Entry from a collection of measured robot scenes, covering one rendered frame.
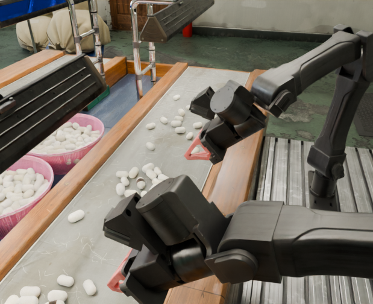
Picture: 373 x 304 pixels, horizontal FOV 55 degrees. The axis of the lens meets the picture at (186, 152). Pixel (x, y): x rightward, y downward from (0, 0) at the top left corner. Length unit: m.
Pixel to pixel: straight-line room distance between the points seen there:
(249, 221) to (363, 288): 0.53
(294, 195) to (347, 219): 0.69
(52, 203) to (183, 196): 0.55
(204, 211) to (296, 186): 0.71
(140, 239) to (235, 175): 0.53
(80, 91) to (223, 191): 0.42
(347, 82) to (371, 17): 4.47
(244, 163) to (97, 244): 0.44
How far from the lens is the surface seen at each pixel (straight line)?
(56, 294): 0.72
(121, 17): 5.72
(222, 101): 0.69
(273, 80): 0.74
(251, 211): 0.41
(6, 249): 0.82
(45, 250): 0.83
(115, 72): 1.78
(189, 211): 0.39
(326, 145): 0.96
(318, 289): 0.85
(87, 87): 0.67
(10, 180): 1.07
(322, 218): 0.38
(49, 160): 1.10
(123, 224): 0.44
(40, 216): 0.87
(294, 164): 1.19
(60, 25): 3.94
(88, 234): 0.83
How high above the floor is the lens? 1.31
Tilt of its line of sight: 32 degrees down
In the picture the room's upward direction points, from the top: straight up
